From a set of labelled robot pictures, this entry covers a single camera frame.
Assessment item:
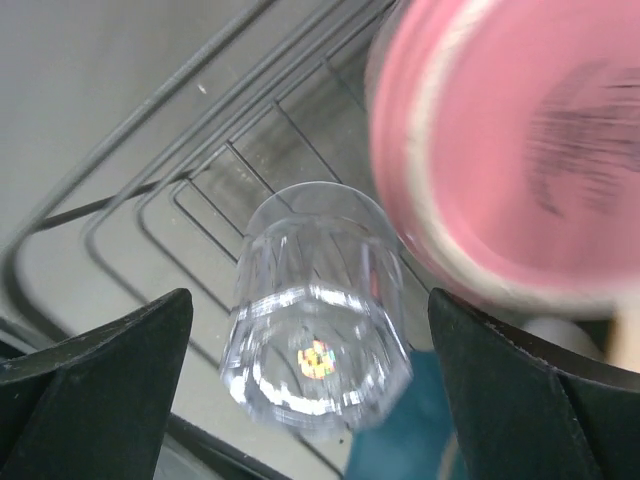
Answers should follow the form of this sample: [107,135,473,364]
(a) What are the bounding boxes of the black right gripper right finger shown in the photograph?
[428,288,639,479]

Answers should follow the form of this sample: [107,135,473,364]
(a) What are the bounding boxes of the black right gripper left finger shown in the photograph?
[1,289,193,479]

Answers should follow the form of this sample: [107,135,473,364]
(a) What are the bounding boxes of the teal scalloped plate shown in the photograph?
[344,350,468,480]

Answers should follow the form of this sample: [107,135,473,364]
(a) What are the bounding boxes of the clear plastic cup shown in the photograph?
[220,181,412,436]

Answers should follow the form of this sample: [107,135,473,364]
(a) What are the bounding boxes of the black wire dish rack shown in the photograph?
[1,1,392,479]

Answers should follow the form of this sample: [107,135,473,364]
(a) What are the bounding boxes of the pink ghost mug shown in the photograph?
[365,0,639,314]

